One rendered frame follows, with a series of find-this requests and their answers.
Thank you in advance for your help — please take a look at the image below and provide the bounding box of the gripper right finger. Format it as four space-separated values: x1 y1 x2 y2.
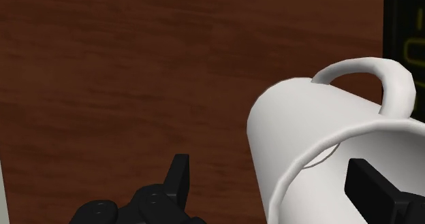
344 158 425 224

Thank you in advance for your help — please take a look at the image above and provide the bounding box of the black box with yellow print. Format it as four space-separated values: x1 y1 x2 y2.
382 0 425 122

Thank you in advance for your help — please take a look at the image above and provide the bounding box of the white mug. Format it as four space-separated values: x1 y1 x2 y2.
246 57 425 224

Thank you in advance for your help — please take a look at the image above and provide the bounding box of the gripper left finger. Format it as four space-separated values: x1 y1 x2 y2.
69 153 207 224

